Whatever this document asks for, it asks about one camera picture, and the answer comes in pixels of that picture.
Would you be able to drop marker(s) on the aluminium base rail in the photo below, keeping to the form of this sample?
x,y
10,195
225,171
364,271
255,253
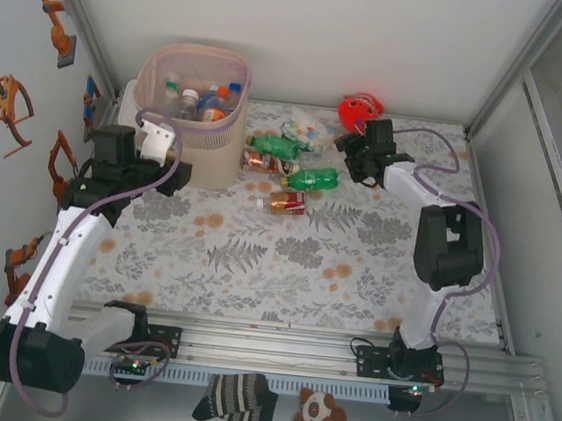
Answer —
x,y
266,347

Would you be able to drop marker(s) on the brown white plush toy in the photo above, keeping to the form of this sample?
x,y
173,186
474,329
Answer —
x,y
317,410

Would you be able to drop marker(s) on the orange label plastic bottle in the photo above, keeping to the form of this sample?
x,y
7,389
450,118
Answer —
x,y
213,111

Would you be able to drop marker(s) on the beige mesh waste bin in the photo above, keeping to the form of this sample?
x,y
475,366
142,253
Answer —
x,y
215,163

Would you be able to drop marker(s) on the black white striped sock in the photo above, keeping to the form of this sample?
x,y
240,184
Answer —
x,y
236,397

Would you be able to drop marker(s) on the white plastic box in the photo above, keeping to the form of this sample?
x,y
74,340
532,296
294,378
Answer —
x,y
130,101

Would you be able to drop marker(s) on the red label plastic bottle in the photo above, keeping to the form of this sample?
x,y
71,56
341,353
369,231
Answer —
x,y
287,202

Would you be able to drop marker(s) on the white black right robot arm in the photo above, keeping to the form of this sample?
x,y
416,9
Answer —
x,y
409,184

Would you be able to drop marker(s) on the green plastic soda bottle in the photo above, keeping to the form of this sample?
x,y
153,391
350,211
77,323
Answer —
x,y
275,145
314,179

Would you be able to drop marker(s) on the blue orange wall sticker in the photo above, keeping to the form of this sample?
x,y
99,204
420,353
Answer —
x,y
91,105

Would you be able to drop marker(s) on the blue cap blue label bottle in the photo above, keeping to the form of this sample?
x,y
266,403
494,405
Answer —
x,y
234,90

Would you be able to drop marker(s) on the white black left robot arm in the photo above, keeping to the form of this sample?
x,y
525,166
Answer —
x,y
65,258

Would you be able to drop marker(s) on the small circuit board green LED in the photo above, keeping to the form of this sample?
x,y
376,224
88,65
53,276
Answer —
x,y
413,391
134,366

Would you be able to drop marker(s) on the clear bag of colourful caps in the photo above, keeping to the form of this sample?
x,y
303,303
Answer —
x,y
306,133

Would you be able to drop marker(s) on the orange gripper wall sticker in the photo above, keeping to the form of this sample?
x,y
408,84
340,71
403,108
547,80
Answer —
x,y
0,108

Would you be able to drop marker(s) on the clear bottle purple label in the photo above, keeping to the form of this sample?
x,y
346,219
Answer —
x,y
189,103

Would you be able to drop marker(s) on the red round plastic toy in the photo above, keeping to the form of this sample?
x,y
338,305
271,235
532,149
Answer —
x,y
354,110

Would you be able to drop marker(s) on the brown plastic drink bottle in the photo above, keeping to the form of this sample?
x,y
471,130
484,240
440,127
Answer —
x,y
266,162

